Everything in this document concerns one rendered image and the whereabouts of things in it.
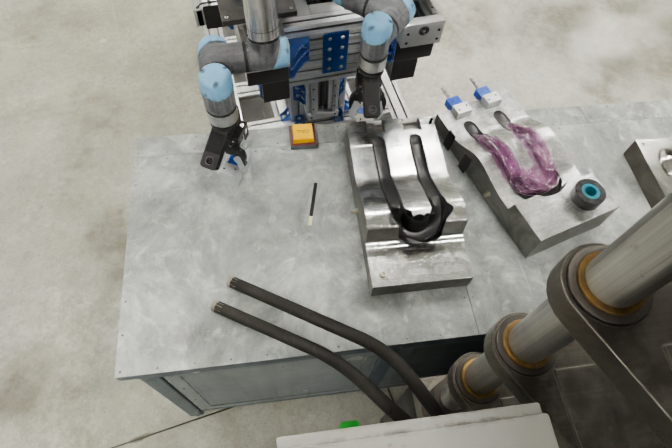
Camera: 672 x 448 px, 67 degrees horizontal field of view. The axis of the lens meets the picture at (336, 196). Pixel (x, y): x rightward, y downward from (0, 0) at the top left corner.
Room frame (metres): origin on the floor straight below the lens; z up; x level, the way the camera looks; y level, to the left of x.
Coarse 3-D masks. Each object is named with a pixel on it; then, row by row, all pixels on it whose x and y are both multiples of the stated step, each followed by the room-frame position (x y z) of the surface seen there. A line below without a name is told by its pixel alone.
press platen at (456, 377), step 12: (456, 360) 0.27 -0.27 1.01; (468, 360) 0.26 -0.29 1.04; (456, 372) 0.24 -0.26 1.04; (456, 384) 0.21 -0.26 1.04; (504, 384) 0.22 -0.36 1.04; (456, 396) 0.20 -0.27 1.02; (468, 396) 0.19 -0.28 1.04; (480, 396) 0.19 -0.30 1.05; (492, 396) 0.20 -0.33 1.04; (504, 396) 0.20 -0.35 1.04; (468, 408) 0.17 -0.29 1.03; (480, 408) 0.17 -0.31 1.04
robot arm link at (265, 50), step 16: (256, 0) 0.94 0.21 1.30; (272, 0) 0.96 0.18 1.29; (256, 16) 0.93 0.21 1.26; (272, 16) 0.94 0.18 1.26; (256, 32) 0.92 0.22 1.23; (272, 32) 0.93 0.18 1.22; (256, 48) 0.91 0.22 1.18; (272, 48) 0.92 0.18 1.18; (288, 48) 0.94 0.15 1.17; (256, 64) 0.89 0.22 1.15; (272, 64) 0.91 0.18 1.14; (288, 64) 0.92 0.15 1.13
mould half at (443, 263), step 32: (352, 128) 0.93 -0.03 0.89; (352, 160) 0.82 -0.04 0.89; (416, 192) 0.72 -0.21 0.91; (448, 192) 0.72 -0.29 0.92; (384, 224) 0.60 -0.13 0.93; (448, 224) 0.63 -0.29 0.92; (384, 256) 0.55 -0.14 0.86; (416, 256) 0.56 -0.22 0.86; (448, 256) 0.57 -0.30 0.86; (384, 288) 0.47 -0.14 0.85; (416, 288) 0.49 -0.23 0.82
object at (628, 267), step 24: (648, 216) 0.24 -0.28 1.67; (624, 240) 0.24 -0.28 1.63; (648, 240) 0.22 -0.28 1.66; (600, 264) 0.23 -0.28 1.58; (624, 264) 0.22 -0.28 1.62; (648, 264) 0.21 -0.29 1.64; (600, 288) 0.21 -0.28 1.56; (624, 288) 0.20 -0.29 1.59; (648, 288) 0.20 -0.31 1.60; (552, 312) 0.22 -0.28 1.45; (528, 336) 0.22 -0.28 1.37; (552, 336) 0.20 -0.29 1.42; (480, 360) 0.23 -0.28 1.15; (528, 360) 0.20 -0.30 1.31; (432, 384) 0.26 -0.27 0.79; (480, 384) 0.20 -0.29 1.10; (456, 408) 0.20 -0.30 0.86
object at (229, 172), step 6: (246, 144) 0.89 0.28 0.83; (228, 162) 0.81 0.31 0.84; (234, 162) 0.81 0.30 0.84; (222, 168) 0.78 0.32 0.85; (228, 168) 0.78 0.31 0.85; (234, 168) 0.78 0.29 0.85; (222, 174) 0.77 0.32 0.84; (228, 174) 0.76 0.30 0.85; (234, 174) 0.76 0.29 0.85; (240, 174) 0.78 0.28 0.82; (222, 180) 0.77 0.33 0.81; (228, 180) 0.76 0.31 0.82; (234, 180) 0.76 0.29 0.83; (240, 180) 0.78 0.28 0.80
